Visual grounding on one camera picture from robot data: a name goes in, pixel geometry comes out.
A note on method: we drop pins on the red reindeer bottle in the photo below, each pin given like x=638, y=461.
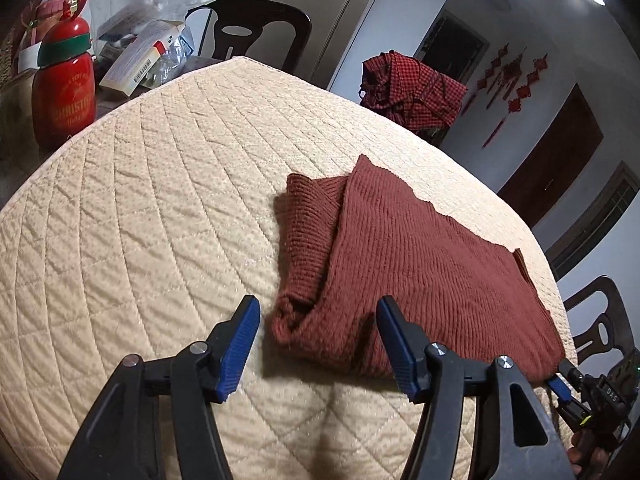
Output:
x=62, y=100

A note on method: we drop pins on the beige quilted mat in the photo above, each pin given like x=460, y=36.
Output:
x=150, y=210

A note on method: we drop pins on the dark brown door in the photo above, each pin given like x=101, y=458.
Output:
x=555, y=160

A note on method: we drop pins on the dark wooden chair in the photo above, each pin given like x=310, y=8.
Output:
x=280, y=15
x=617, y=310

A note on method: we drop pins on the dark framed window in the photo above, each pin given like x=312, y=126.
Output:
x=595, y=220

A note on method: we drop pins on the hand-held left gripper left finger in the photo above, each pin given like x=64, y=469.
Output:
x=240, y=350

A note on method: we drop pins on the grey refrigerator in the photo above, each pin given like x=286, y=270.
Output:
x=340, y=0

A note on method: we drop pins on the red checked shirt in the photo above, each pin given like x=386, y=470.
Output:
x=415, y=90

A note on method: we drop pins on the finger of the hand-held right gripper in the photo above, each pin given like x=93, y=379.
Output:
x=570, y=372
x=559, y=389

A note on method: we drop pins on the person's right hand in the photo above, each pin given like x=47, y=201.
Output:
x=579, y=455

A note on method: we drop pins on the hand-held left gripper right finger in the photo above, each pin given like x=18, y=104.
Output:
x=397, y=355

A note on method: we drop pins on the white cardboard box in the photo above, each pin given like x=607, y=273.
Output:
x=135, y=60

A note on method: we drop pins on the long red knot ornament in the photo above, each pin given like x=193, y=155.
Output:
x=522, y=95

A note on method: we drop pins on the brown knit sweater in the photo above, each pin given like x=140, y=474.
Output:
x=400, y=260

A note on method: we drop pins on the short red knot ornament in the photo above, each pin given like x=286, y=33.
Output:
x=492, y=67

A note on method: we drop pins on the wide red knot ornament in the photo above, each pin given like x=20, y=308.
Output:
x=510, y=72

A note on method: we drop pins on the dark doorway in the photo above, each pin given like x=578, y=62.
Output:
x=450, y=40

